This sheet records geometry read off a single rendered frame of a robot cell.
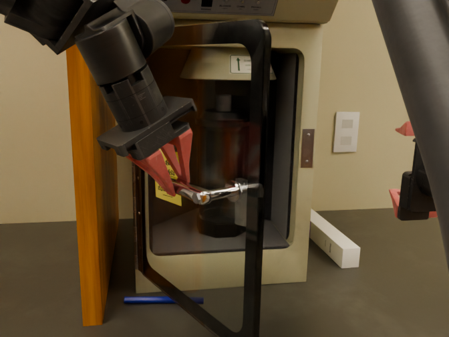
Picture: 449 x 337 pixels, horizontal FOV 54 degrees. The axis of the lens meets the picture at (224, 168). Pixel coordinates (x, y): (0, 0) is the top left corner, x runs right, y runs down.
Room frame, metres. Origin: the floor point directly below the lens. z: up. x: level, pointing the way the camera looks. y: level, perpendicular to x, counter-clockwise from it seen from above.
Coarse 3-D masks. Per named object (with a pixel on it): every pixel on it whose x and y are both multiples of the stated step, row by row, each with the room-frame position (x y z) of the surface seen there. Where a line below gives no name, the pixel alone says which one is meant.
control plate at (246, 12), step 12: (168, 0) 0.69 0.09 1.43; (180, 0) 0.69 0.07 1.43; (192, 0) 0.69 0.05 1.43; (216, 0) 0.70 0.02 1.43; (252, 0) 0.70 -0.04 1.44; (264, 0) 0.71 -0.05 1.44; (276, 0) 0.71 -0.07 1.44; (180, 12) 0.70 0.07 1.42; (192, 12) 0.71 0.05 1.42; (204, 12) 0.71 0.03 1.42; (216, 12) 0.71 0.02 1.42; (228, 12) 0.71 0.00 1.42; (240, 12) 0.72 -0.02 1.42; (252, 12) 0.72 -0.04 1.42; (264, 12) 0.72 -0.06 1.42
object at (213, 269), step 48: (192, 48) 0.57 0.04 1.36; (240, 48) 0.49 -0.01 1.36; (192, 96) 0.57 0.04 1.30; (240, 96) 0.49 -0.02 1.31; (192, 144) 0.57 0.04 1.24; (240, 144) 0.49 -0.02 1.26; (144, 192) 0.68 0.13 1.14; (240, 192) 0.49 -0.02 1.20; (144, 240) 0.69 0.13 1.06; (192, 240) 0.57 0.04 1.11; (240, 240) 0.49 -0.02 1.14; (192, 288) 0.57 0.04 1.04; (240, 288) 0.48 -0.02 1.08; (240, 336) 0.48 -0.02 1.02
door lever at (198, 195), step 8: (176, 184) 0.51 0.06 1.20; (184, 184) 0.50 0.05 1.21; (192, 184) 0.50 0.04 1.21; (232, 184) 0.50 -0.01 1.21; (176, 192) 0.50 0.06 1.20; (184, 192) 0.49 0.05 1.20; (192, 192) 0.48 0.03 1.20; (200, 192) 0.47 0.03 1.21; (208, 192) 0.47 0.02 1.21; (216, 192) 0.48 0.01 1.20; (224, 192) 0.49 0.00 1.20; (232, 192) 0.49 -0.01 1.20; (192, 200) 0.48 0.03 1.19; (200, 200) 0.47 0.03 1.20; (208, 200) 0.47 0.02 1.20; (232, 200) 0.50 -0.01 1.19
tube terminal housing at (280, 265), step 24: (288, 24) 0.77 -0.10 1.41; (312, 24) 0.77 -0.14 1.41; (288, 48) 0.78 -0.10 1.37; (312, 48) 0.78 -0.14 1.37; (312, 72) 0.78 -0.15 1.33; (312, 96) 0.78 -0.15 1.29; (312, 120) 0.78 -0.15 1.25; (312, 168) 0.78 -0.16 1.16; (288, 240) 0.80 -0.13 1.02; (264, 264) 0.76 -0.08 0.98; (288, 264) 0.77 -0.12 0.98; (144, 288) 0.72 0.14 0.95
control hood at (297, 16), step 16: (288, 0) 0.71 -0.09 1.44; (304, 0) 0.72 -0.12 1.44; (320, 0) 0.72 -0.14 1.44; (336, 0) 0.72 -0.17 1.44; (176, 16) 0.71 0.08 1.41; (192, 16) 0.71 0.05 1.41; (208, 16) 0.72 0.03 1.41; (224, 16) 0.72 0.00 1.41; (240, 16) 0.72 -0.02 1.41; (256, 16) 0.73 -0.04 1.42; (272, 16) 0.73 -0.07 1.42; (288, 16) 0.73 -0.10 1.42; (304, 16) 0.74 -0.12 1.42; (320, 16) 0.74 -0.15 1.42
